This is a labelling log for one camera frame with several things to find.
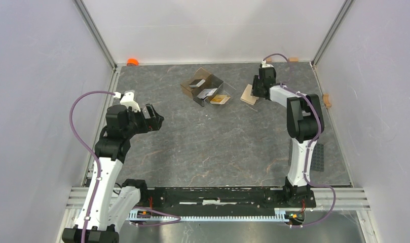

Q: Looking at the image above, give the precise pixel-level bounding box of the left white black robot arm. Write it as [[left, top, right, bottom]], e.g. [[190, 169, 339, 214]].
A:
[[61, 104, 164, 242]]

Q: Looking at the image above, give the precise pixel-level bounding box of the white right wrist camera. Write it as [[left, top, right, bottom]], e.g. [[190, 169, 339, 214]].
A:
[[260, 60, 274, 68]]

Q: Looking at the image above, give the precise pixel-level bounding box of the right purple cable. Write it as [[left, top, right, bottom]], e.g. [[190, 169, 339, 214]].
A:
[[262, 53, 337, 229]]

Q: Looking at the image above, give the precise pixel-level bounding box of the black and white card stack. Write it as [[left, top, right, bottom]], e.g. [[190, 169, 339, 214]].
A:
[[189, 79, 206, 89]]

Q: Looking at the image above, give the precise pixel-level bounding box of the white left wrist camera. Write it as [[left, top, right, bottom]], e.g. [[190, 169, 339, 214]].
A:
[[120, 90, 141, 112]]

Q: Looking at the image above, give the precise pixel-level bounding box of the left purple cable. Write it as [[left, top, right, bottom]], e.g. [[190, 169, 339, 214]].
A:
[[69, 91, 122, 243]]

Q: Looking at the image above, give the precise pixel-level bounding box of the dark grey studded baseplate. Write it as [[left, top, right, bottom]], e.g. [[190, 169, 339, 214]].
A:
[[288, 139, 325, 172]]

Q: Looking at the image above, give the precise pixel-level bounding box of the curved wooden block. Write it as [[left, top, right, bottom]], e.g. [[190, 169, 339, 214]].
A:
[[322, 94, 332, 109]]

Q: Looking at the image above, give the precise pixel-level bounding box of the orange round cap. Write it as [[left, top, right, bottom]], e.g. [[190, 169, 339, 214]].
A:
[[126, 58, 139, 66]]

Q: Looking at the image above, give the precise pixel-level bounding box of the beige leather card holder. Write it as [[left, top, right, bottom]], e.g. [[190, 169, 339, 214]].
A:
[[240, 84, 259, 105]]

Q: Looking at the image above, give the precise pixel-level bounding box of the small wooden block right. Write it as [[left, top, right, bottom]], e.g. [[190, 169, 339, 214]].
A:
[[288, 57, 299, 63]]

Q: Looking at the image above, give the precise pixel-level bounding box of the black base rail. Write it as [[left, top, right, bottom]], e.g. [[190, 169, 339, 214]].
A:
[[137, 186, 317, 217]]

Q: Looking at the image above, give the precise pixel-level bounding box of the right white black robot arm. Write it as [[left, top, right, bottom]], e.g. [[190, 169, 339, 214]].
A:
[[252, 64, 324, 207]]

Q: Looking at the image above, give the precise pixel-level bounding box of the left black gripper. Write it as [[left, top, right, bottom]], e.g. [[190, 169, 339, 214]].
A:
[[123, 103, 164, 138]]

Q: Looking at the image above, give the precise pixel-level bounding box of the gold VIP card stack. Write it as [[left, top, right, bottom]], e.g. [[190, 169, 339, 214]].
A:
[[210, 95, 231, 105]]

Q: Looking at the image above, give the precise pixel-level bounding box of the purple cable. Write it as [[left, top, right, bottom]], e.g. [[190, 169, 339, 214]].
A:
[[262, 53, 337, 229], [69, 91, 122, 243]]

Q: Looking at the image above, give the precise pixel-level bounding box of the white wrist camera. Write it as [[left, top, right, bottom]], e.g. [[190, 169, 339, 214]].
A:
[[260, 60, 274, 68], [120, 90, 141, 112]]

